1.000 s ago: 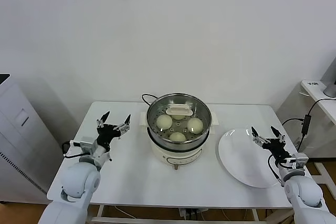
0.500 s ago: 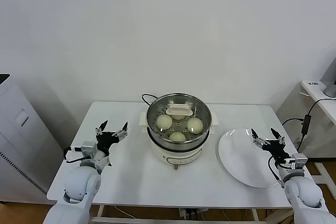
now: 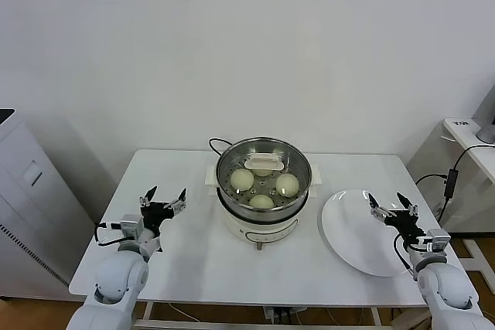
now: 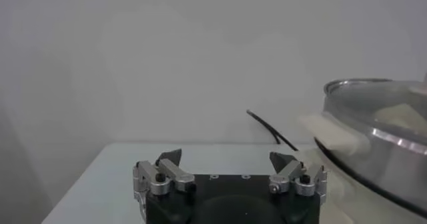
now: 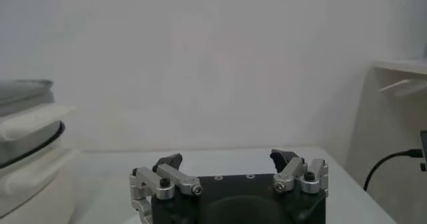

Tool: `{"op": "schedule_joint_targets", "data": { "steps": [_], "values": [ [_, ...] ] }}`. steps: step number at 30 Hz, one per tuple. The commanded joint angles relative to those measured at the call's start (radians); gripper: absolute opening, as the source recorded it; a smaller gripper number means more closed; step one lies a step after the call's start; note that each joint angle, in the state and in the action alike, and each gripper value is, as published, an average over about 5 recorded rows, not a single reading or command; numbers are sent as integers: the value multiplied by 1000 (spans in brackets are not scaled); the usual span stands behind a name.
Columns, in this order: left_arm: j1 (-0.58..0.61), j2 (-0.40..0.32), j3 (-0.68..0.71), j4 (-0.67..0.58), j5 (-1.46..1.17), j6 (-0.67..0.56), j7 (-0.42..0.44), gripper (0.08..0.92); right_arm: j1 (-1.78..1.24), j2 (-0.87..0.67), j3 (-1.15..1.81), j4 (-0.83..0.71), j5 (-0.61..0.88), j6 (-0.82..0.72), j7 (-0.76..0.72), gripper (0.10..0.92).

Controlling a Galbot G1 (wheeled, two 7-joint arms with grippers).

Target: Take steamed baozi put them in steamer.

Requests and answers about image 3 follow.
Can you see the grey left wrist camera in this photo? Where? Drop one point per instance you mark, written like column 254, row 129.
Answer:
column 129, row 225

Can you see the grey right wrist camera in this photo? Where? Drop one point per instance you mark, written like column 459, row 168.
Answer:
column 437, row 239

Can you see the white metal table frame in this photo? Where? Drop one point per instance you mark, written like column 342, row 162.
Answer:
column 232, row 324

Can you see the white floor cabinet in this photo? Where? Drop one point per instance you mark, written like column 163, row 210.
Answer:
column 31, row 198

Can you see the white power strip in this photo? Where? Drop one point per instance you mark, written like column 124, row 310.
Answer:
column 280, row 312

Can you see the cream electric cooker base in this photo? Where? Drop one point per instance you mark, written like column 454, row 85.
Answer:
column 267, row 233

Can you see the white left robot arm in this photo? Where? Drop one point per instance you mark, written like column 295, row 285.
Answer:
column 120, row 276

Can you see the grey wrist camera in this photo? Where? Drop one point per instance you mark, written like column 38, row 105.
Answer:
column 129, row 225
column 437, row 239

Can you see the grey stand object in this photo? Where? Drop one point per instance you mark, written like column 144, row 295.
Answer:
column 486, row 131

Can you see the white round plate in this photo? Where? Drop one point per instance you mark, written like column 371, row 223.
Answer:
column 356, row 229

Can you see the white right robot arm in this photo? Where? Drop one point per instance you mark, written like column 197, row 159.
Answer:
column 444, row 287

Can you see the stainless steel steamer basket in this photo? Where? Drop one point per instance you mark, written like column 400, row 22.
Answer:
column 267, row 216

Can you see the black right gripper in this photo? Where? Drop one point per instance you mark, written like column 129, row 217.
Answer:
column 404, row 225

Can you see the white steamed baozi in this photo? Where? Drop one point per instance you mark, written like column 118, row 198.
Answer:
column 262, row 201
column 241, row 180
column 263, row 172
column 287, row 186

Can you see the black adapter box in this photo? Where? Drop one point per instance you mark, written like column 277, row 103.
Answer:
column 451, row 184

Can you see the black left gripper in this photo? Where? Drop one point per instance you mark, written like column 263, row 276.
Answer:
column 154, row 215

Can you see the white metal stand base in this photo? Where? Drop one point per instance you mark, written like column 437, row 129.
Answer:
column 476, row 252

